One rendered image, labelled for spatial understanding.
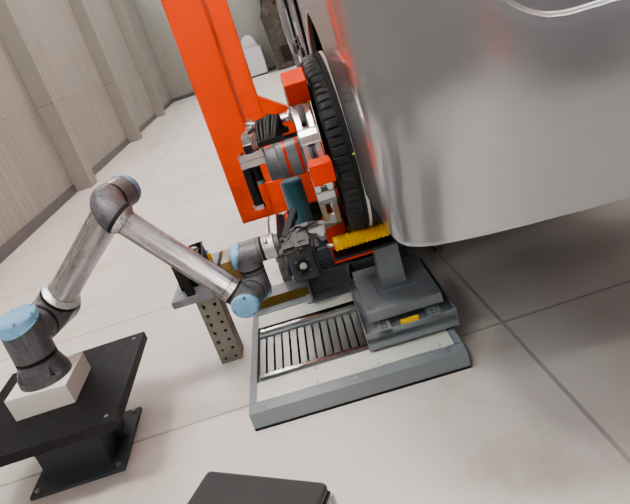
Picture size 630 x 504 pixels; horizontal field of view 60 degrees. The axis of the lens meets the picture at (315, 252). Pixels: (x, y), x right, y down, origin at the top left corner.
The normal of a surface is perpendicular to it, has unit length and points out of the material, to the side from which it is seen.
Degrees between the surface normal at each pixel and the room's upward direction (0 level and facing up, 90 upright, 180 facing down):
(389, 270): 90
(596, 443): 0
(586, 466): 0
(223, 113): 90
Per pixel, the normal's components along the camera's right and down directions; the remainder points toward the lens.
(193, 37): 0.08, 0.37
